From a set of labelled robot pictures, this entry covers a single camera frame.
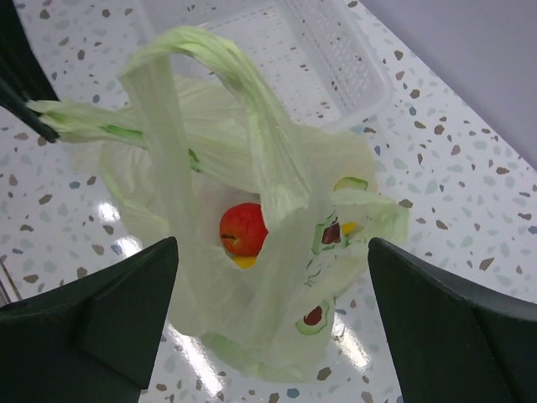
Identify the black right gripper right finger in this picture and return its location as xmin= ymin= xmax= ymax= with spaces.
xmin=368 ymin=238 xmax=536 ymax=403

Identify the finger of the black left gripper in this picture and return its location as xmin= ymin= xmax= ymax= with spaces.
xmin=1 ymin=0 xmax=59 ymax=143

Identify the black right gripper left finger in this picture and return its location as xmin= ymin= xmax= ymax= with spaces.
xmin=1 ymin=237 xmax=179 ymax=402

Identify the red fake tomato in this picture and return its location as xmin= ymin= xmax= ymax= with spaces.
xmin=219 ymin=202 xmax=268 ymax=257

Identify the light green avocado plastic bag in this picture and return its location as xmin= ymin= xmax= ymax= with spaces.
xmin=29 ymin=27 xmax=409 ymax=382

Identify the white plastic mesh basket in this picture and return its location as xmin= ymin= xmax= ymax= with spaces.
xmin=134 ymin=0 xmax=394 ymax=133

